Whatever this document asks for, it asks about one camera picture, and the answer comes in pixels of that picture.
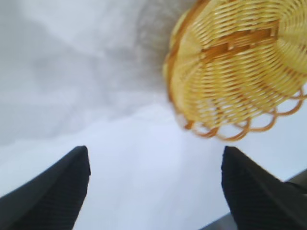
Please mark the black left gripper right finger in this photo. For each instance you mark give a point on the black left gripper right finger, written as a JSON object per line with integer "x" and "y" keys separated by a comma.
{"x": 254, "y": 198}

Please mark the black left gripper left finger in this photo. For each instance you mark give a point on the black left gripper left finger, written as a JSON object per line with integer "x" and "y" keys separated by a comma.
{"x": 48, "y": 196}

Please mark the yellow woven wicker basket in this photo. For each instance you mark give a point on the yellow woven wicker basket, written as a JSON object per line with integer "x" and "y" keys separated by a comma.
{"x": 235, "y": 67}

